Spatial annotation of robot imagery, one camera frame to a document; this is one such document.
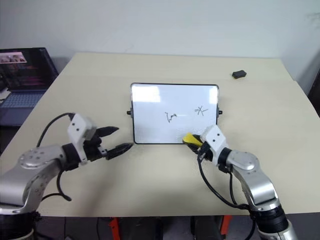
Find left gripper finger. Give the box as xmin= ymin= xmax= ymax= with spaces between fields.
xmin=105 ymin=142 xmax=134 ymax=161
xmin=96 ymin=126 xmax=120 ymax=138

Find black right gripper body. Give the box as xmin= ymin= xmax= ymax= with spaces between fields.
xmin=196 ymin=140 xmax=214 ymax=161

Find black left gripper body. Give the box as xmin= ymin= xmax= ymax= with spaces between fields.
xmin=82 ymin=135 xmax=109 ymax=163

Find yellow whiteboard eraser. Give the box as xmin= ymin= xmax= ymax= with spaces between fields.
xmin=182 ymin=132 xmax=203 ymax=148

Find small black-framed whiteboard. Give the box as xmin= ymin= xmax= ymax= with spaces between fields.
xmin=126 ymin=82 xmax=224 ymax=146

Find small black block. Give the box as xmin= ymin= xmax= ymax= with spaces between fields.
xmin=231 ymin=70 xmax=247 ymax=80

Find orange part under table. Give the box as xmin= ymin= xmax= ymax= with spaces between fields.
xmin=108 ymin=217 xmax=121 ymax=240
xmin=220 ymin=215 xmax=234 ymax=236

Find open dark laptop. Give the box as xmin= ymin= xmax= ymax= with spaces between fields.
xmin=0 ymin=47 xmax=60 ymax=109

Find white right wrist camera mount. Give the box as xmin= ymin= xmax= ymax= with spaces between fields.
xmin=200 ymin=124 xmax=229 ymax=166

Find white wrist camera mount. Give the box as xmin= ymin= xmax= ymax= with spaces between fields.
xmin=200 ymin=124 xmax=229 ymax=166
xmin=67 ymin=113 xmax=99 ymax=165

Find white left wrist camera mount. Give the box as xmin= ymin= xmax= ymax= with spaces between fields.
xmin=67 ymin=113 xmax=99 ymax=165

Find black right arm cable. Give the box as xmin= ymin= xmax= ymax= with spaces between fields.
xmin=196 ymin=151 xmax=251 ymax=209

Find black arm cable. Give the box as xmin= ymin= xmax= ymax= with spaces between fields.
xmin=36 ymin=112 xmax=76 ymax=202
xmin=196 ymin=151 xmax=251 ymax=209

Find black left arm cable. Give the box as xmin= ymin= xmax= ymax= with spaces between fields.
xmin=36 ymin=112 xmax=76 ymax=202

